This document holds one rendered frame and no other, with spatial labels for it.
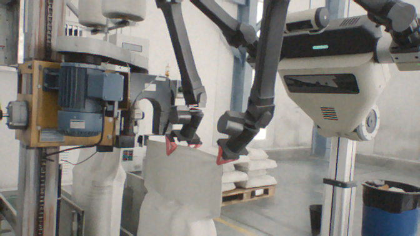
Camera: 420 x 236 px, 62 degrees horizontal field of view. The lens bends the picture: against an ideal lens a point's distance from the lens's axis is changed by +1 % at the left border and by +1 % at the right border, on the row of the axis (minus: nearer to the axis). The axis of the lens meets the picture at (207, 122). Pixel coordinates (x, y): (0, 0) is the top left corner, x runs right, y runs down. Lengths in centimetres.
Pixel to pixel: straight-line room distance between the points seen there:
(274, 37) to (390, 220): 245
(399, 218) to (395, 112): 642
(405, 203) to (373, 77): 198
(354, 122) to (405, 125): 794
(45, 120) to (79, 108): 20
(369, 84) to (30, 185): 128
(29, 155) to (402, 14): 132
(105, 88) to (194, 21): 582
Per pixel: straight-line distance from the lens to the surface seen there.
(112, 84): 123
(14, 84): 418
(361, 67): 127
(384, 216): 320
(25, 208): 153
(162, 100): 163
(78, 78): 126
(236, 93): 753
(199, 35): 700
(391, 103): 949
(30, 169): 150
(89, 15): 160
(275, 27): 93
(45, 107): 142
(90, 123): 126
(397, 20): 112
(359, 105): 136
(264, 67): 96
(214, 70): 718
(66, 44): 126
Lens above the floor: 122
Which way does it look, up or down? 3 degrees down
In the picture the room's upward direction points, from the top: 4 degrees clockwise
